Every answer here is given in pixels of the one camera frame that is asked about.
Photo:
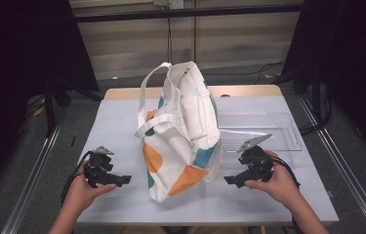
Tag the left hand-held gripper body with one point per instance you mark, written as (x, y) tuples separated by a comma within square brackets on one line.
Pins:
[(96, 164)]

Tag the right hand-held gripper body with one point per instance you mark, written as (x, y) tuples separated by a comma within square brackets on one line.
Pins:
[(258, 162)]

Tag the white tote bag orange teal spots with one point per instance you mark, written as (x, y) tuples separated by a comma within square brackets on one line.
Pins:
[(183, 130)]

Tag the person's right hand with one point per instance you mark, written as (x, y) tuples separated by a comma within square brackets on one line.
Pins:
[(281, 185)]

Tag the person's left hand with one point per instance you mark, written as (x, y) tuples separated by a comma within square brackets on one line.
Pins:
[(79, 191)]

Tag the clear plastic tray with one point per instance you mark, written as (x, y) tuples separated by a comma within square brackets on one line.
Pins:
[(268, 136)]

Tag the pale grey table mat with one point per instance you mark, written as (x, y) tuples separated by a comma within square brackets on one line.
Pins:
[(118, 130)]

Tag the black metal stand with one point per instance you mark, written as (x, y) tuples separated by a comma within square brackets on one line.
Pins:
[(316, 97), (49, 107)]

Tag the yellow floor tape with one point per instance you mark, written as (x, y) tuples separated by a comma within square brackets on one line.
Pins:
[(39, 110)]

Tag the black curtain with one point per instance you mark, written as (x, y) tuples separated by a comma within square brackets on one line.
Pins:
[(349, 48), (24, 48)]

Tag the black horizontal metal bar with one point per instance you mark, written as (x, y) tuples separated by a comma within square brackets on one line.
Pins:
[(203, 12)]

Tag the metal floor rail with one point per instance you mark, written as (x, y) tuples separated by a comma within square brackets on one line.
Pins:
[(349, 175), (31, 182)]

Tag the white wall socket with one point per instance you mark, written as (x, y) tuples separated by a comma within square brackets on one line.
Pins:
[(176, 4)]

